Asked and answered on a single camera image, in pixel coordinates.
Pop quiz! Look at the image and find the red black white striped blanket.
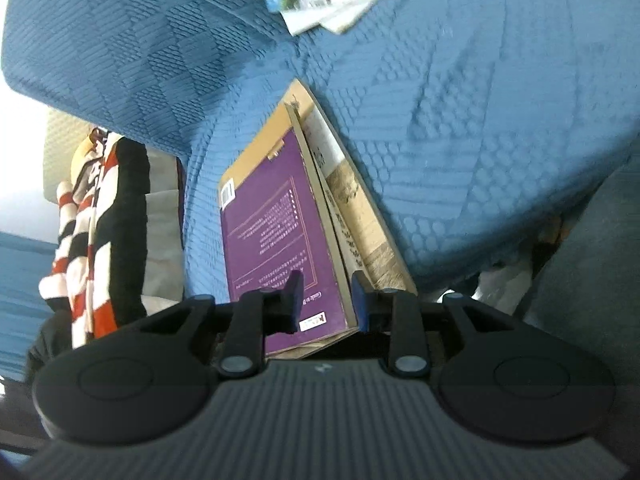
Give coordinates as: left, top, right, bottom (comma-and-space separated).
39, 132, 151, 350

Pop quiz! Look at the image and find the yellow plush toy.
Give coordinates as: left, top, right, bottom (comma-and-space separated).
70, 132, 103, 173

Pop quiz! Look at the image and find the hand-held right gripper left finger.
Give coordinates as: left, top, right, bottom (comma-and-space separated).
135, 270, 304, 380

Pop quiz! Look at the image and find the white bed skirt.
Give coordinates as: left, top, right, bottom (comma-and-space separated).
144, 150, 187, 313

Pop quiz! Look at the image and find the purple book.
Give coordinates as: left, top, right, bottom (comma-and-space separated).
220, 127, 358, 360

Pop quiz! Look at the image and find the blue ribbed cloth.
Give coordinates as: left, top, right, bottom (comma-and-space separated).
0, 230, 58, 378

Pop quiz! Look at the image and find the blue textured bed cover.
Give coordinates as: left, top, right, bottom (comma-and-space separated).
0, 0, 640, 306

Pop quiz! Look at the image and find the white crumpled object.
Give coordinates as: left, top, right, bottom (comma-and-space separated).
475, 262, 533, 311

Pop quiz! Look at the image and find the beige textured bedding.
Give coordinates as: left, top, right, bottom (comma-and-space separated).
42, 110, 108, 201

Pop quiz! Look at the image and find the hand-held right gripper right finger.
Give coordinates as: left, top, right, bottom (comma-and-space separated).
351, 271, 506, 380

